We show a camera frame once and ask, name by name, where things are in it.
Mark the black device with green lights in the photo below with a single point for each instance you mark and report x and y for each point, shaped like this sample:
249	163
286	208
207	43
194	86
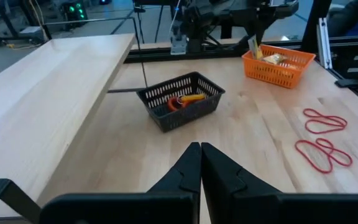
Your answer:
75	11

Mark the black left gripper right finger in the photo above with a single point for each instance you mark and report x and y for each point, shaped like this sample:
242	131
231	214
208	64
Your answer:
244	205

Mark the silver aluminium bar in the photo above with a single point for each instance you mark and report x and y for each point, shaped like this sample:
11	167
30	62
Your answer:
325	43

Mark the silver mounting plate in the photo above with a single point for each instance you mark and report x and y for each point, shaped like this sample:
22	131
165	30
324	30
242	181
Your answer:
178	45

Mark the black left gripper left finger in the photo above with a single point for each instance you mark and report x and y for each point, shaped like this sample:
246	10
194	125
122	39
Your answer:
166	205

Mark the black plastic mesh basket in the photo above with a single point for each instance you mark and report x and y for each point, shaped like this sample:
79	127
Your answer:
185	119

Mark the yellow pack with barcode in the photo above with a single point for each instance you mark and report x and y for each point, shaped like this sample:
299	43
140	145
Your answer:
275	59

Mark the orange plastic mesh basket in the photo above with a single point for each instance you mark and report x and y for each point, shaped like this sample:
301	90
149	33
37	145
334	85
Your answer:
275	77

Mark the wooden shelf riser black legs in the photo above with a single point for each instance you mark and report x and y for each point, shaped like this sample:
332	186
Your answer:
42	102

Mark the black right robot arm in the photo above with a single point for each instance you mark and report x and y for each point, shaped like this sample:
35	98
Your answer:
228	15

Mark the person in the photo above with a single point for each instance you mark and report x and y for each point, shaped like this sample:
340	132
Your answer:
353	18

